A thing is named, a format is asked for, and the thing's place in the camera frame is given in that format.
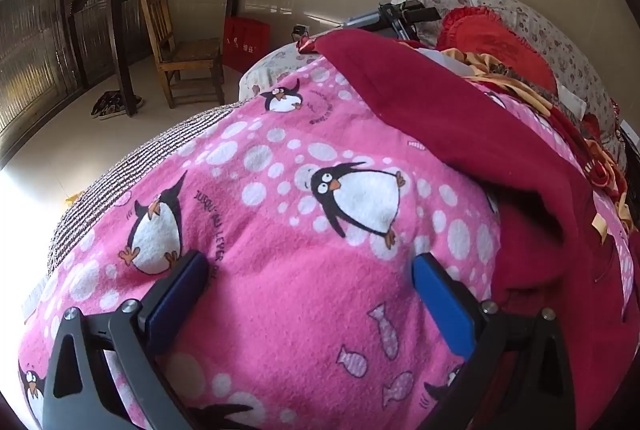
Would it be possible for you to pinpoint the grey striped mattress cover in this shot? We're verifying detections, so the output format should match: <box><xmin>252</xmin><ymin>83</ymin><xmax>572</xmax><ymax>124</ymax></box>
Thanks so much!
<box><xmin>47</xmin><ymin>105</ymin><xmax>241</xmax><ymax>268</ymax></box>

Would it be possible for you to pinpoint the black tripod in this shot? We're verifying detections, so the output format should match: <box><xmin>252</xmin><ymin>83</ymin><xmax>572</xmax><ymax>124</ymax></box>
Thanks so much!
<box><xmin>345</xmin><ymin>0</ymin><xmax>441</xmax><ymax>41</ymax></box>

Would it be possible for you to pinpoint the red round frilled pillow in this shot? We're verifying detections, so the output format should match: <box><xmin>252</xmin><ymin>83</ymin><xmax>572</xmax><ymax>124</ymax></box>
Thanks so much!
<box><xmin>437</xmin><ymin>5</ymin><xmax>558</xmax><ymax>94</ymax></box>

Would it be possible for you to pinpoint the floral bed sheet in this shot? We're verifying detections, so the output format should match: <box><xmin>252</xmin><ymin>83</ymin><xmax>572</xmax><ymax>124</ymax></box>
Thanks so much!
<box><xmin>239</xmin><ymin>45</ymin><xmax>326</xmax><ymax>101</ymax></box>

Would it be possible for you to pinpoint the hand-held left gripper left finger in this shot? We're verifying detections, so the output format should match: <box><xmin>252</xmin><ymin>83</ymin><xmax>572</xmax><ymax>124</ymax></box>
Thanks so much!
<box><xmin>42</xmin><ymin>251</ymin><xmax>211</xmax><ymax>430</ymax></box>

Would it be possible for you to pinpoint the dark red fleece garment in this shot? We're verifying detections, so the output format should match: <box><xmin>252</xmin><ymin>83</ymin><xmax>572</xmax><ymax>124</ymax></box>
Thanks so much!
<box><xmin>317</xmin><ymin>30</ymin><xmax>640</xmax><ymax>430</ymax></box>

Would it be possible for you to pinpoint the pink penguin print blanket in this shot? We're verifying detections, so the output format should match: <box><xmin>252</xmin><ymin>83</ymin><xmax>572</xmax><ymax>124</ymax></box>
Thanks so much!
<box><xmin>17</xmin><ymin>60</ymin><xmax>638</xmax><ymax>430</ymax></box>

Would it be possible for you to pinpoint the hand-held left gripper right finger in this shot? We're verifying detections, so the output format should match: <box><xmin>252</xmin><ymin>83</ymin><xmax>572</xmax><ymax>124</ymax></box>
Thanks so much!
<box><xmin>411</xmin><ymin>252</ymin><xmax>576</xmax><ymax>430</ymax></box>

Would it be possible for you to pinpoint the red and gold blanket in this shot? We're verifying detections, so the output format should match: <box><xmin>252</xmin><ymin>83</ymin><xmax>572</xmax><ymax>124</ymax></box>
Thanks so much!
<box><xmin>440</xmin><ymin>45</ymin><xmax>636</xmax><ymax>241</ymax></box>

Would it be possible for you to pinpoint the red plastic crate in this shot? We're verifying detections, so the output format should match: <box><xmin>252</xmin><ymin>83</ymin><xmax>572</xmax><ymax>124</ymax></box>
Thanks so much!
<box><xmin>222</xmin><ymin>15</ymin><xmax>271</xmax><ymax>72</ymax></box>

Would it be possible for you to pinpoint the wooden chair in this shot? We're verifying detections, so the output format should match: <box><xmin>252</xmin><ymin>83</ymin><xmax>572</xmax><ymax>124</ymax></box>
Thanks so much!
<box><xmin>140</xmin><ymin>0</ymin><xmax>226</xmax><ymax>110</ymax></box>

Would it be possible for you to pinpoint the translucent white plastic bag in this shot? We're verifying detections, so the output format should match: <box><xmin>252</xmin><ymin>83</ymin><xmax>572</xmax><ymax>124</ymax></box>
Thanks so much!
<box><xmin>417</xmin><ymin>48</ymin><xmax>473</xmax><ymax>76</ymax></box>

